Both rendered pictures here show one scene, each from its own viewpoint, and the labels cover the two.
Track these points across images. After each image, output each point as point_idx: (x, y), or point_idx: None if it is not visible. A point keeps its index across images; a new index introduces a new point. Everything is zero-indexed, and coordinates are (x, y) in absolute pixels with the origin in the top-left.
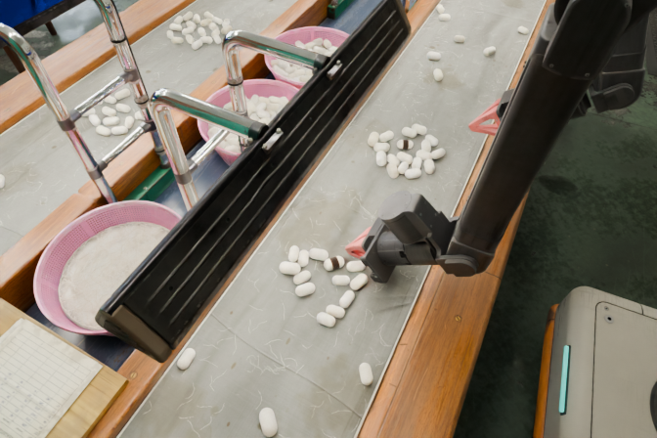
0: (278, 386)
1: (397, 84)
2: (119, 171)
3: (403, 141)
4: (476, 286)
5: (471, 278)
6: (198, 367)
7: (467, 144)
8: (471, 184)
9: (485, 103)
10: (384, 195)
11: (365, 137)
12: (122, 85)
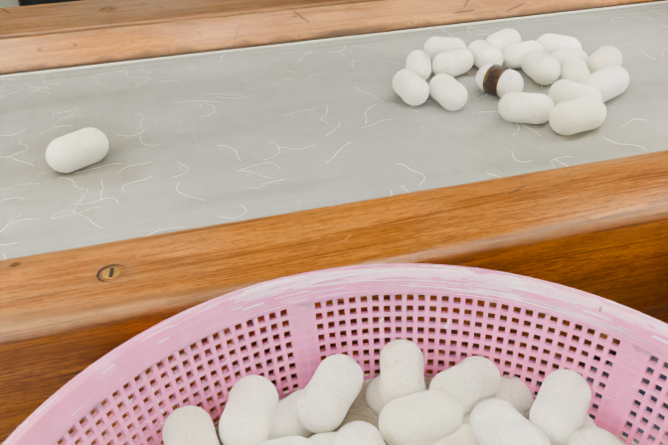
0: None
1: (227, 215)
2: None
3: (508, 69)
4: None
5: None
6: None
7: (341, 51)
8: (458, 11)
9: (139, 76)
10: (664, 63)
11: (584, 148)
12: None
